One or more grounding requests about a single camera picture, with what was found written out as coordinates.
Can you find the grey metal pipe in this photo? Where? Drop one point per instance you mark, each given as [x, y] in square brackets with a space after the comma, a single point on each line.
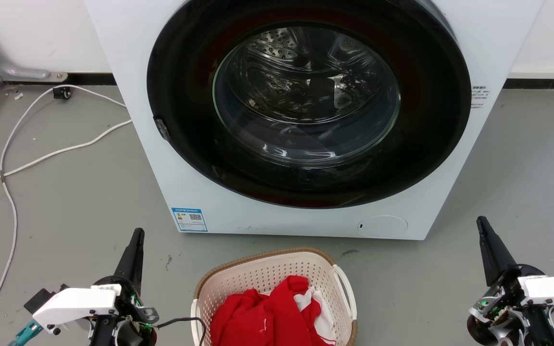
[3, 57]

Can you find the grey door latch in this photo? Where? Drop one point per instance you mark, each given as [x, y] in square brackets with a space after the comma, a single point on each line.
[162, 128]

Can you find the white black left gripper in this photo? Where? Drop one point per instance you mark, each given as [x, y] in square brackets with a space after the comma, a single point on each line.
[77, 303]

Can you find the round black washer door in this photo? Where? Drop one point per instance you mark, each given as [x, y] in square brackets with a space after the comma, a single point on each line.
[431, 144]

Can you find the round white filter cover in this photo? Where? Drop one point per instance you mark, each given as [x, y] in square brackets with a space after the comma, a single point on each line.
[382, 226]

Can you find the beige perforated laundry basket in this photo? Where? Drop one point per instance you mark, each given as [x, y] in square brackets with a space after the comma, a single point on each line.
[258, 274]

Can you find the blue energy label sticker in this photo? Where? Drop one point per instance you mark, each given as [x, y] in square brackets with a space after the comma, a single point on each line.
[189, 219]

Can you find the white garment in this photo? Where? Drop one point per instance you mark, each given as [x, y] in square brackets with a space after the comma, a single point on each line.
[318, 312]

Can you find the red garment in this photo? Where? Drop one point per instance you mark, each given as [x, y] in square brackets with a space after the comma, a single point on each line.
[262, 317]

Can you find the small black floor plug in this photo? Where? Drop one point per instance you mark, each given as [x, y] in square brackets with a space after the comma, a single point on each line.
[61, 92]

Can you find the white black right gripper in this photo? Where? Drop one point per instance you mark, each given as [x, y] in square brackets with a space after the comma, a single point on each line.
[541, 302]

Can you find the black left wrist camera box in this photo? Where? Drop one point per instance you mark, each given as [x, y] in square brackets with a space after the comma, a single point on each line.
[41, 298]

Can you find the white front-load washing machine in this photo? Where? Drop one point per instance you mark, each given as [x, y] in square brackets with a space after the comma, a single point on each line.
[306, 221]

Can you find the small printed text label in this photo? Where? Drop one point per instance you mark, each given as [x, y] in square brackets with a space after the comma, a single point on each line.
[479, 96]

